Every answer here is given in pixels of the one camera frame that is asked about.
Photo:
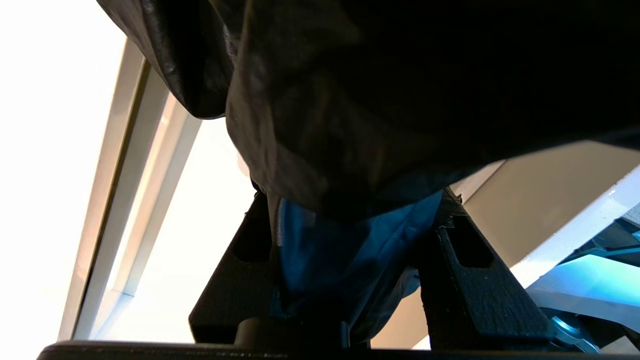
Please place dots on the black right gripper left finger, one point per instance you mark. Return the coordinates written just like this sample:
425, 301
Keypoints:
235, 290

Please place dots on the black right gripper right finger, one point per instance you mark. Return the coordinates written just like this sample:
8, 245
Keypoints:
475, 305

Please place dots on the black umbrella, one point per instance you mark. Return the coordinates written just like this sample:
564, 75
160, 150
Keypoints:
400, 100

